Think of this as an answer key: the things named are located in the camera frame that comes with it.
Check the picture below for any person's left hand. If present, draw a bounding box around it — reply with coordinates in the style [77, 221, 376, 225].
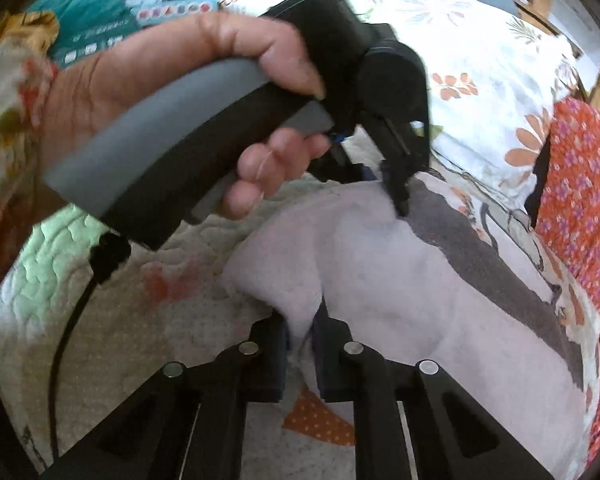
[40, 10, 333, 221]

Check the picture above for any light blue dotted packet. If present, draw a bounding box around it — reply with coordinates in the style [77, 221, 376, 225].
[127, 0, 217, 30]

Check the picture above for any teal bag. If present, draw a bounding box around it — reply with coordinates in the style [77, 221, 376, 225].
[27, 0, 143, 68]

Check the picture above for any orange floral cloth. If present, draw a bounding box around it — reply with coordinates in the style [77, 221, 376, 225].
[532, 97, 600, 461]

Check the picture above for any quilted patchwork bedspread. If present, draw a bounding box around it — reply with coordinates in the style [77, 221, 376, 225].
[0, 175, 361, 478]

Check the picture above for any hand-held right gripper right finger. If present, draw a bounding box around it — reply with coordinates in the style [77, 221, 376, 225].
[312, 305, 556, 480]

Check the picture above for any pale pink zip sweater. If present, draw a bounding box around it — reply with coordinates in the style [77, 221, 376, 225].
[222, 170, 600, 480]

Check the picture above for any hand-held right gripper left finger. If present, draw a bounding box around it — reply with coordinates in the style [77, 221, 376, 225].
[40, 317, 292, 480]

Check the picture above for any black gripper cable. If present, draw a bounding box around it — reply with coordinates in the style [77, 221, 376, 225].
[47, 232, 133, 461]

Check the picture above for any white floral pillow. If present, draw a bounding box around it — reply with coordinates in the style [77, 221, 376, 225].
[220, 0, 583, 221]

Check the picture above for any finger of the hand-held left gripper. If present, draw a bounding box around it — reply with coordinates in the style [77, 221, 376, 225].
[325, 132, 381, 186]
[367, 115, 433, 218]

